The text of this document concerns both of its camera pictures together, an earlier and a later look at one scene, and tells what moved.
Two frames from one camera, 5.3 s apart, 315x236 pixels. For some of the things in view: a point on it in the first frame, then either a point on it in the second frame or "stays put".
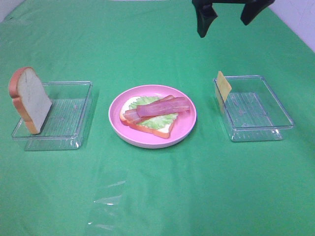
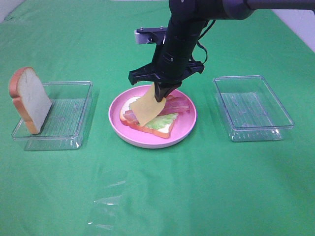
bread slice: (160, 132) stays put
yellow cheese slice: (223, 85) → (146, 107)
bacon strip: (132, 114) stays put
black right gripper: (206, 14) → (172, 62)
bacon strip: (180, 104) stays put
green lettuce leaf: (161, 121) stays put
